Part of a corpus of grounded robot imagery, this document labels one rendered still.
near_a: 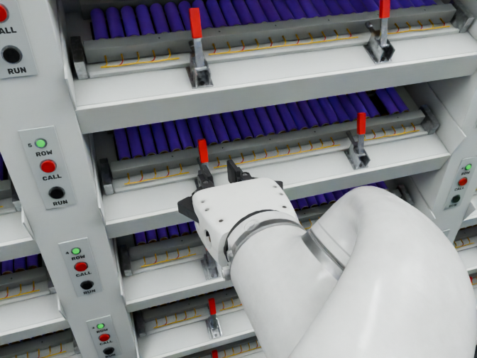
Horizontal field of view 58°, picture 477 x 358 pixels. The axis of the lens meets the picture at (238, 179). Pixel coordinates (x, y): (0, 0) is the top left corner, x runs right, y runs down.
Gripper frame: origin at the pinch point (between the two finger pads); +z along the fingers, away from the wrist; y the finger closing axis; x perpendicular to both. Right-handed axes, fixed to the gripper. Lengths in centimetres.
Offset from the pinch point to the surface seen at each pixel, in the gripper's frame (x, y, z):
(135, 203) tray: -7.1, -11.0, 10.9
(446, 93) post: 1.6, 44.7, 12.2
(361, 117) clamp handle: 0.8, 26.5, 10.0
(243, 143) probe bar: -2.2, 7.7, 14.7
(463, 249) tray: -43, 64, 19
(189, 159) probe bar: -3.0, -1.4, 14.2
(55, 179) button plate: 1.0, -20.3, 6.7
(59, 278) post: -16.9, -24.2, 10.2
